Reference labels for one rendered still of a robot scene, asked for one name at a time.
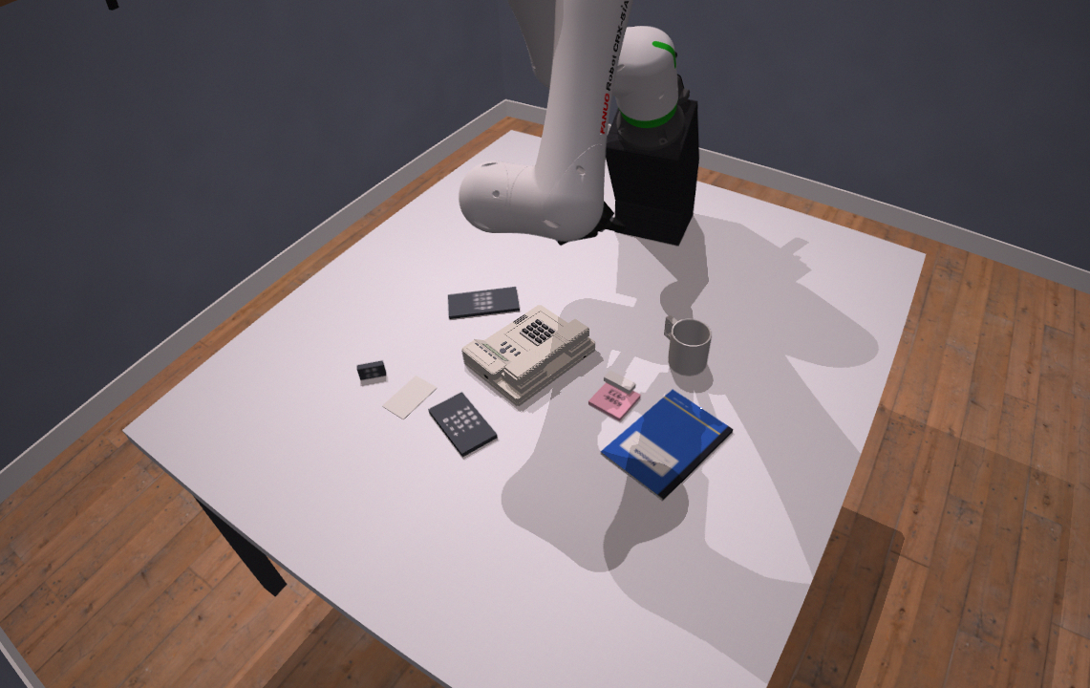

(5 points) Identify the pink sticky note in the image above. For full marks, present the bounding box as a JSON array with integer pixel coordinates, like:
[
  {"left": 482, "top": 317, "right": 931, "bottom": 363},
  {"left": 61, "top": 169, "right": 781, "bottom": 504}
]
[{"left": 588, "top": 383, "right": 641, "bottom": 421}]

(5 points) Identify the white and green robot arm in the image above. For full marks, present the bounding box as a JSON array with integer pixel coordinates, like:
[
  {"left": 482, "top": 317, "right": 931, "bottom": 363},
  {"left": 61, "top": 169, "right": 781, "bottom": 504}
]
[{"left": 459, "top": 0, "right": 690, "bottom": 242}]

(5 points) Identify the blue notebook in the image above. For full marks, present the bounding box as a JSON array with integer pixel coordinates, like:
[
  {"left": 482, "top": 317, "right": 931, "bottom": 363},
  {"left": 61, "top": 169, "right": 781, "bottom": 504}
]
[{"left": 601, "top": 390, "right": 734, "bottom": 500}]

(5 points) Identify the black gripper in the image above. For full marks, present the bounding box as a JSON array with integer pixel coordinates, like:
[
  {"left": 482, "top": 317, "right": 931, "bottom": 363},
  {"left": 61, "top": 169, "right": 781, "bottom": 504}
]
[{"left": 556, "top": 201, "right": 626, "bottom": 246}]

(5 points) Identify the grey mug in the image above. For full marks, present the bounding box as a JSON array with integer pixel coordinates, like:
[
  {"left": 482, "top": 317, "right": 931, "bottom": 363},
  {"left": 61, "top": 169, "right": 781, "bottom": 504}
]
[{"left": 664, "top": 315, "right": 712, "bottom": 376}]

